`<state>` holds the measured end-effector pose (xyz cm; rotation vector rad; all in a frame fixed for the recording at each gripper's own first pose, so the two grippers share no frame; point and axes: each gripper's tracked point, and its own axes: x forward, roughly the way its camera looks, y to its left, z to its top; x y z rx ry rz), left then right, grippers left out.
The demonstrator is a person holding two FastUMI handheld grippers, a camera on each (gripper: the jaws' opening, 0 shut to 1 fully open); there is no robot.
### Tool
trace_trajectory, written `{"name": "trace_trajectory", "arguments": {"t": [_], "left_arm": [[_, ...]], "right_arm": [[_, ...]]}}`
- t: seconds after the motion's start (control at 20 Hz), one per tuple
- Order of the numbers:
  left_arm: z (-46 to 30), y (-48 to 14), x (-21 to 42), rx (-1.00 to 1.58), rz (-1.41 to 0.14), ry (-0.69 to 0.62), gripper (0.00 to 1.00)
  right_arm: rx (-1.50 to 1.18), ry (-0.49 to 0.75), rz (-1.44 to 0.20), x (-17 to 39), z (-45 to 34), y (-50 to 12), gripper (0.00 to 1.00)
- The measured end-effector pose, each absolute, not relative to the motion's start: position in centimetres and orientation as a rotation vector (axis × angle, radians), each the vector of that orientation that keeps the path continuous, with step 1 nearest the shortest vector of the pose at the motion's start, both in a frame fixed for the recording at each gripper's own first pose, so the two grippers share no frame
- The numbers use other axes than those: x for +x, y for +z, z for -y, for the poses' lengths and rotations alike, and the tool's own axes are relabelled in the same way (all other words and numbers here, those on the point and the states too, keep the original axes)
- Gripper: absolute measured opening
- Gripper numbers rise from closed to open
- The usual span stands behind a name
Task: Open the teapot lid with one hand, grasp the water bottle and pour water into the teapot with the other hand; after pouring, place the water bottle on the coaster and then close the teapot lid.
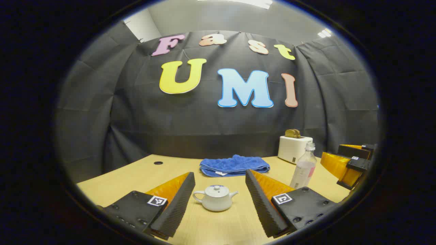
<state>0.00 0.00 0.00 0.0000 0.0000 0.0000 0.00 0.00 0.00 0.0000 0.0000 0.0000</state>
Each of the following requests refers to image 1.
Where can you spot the brown bread slice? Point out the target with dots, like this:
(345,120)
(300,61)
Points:
(293,133)

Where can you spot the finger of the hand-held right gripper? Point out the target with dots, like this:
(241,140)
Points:
(359,165)
(354,150)

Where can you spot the blue folded towel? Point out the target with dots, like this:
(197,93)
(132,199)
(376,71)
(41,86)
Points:
(235,165)

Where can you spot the clear plastic water bottle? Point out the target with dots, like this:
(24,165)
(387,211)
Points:
(303,170)

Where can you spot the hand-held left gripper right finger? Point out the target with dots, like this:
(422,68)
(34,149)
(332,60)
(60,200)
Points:
(262,207)

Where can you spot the white toaster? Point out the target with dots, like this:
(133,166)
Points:
(291,148)

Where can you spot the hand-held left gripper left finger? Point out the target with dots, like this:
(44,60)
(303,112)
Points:
(177,207)

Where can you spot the long ceiling light panel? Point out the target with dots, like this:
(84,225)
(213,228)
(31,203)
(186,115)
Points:
(252,2)

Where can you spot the white ceramic teacup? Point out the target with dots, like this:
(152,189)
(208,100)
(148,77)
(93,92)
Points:
(216,204)

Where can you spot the small ceiling light panel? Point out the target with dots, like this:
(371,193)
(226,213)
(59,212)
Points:
(325,33)

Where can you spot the black backdrop cloth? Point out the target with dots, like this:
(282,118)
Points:
(187,122)

